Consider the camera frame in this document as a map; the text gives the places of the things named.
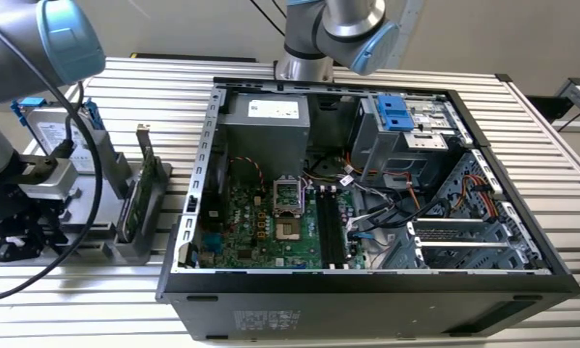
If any black RAM slot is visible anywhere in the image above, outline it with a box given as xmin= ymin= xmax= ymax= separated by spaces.
xmin=333 ymin=188 xmax=348 ymax=270
xmin=317 ymin=188 xmax=332 ymax=270
xmin=323 ymin=188 xmax=336 ymax=270
xmin=328 ymin=188 xmax=343 ymax=270

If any hard disk in blue carrier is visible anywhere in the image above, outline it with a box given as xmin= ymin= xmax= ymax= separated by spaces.
xmin=9 ymin=96 xmax=106 ymax=175

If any grey parts rack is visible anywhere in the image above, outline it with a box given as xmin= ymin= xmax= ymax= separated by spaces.
xmin=0 ymin=130 xmax=176 ymax=268

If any green graphics card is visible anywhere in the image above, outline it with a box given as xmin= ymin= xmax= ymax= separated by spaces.
xmin=114 ymin=123 xmax=158 ymax=244

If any black case fan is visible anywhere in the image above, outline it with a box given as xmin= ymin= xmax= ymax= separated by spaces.
xmin=203 ymin=141 xmax=231 ymax=218

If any green motherboard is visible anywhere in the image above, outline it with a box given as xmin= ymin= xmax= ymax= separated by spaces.
xmin=196 ymin=180 xmax=369 ymax=270

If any grey power supply unit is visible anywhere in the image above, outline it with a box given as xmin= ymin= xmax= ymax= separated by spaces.
xmin=216 ymin=92 xmax=312 ymax=183

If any CPU socket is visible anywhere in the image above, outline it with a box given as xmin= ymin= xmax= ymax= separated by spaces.
xmin=275 ymin=215 xmax=304 ymax=242

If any metal socket cover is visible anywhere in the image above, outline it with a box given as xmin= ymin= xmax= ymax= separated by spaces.
xmin=272 ymin=174 xmax=304 ymax=215

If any black PC case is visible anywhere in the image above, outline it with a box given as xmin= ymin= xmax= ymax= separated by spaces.
xmin=154 ymin=75 xmax=580 ymax=342

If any blue plastic drive latch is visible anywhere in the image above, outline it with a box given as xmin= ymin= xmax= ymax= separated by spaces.
xmin=375 ymin=94 xmax=415 ymax=132

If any black box beside table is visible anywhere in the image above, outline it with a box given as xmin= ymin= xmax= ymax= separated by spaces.
xmin=525 ymin=94 xmax=575 ymax=121

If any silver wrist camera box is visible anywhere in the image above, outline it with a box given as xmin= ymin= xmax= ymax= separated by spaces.
xmin=17 ymin=158 xmax=78 ymax=200

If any twisted red black fan wire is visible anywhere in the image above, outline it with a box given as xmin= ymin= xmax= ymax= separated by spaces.
xmin=227 ymin=156 xmax=267 ymax=194

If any yellow black wire bundle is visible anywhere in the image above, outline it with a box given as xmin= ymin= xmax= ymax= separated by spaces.
xmin=301 ymin=154 xmax=364 ymax=189

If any thin orange wire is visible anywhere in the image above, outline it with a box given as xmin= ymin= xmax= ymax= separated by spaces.
xmin=404 ymin=172 xmax=423 ymax=210

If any thick black data cable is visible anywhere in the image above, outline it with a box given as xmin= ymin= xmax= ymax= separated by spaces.
xmin=361 ymin=195 xmax=448 ymax=233

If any orange red yellow wire bundle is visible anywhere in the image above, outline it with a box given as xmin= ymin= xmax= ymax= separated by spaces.
xmin=449 ymin=173 xmax=503 ymax=223

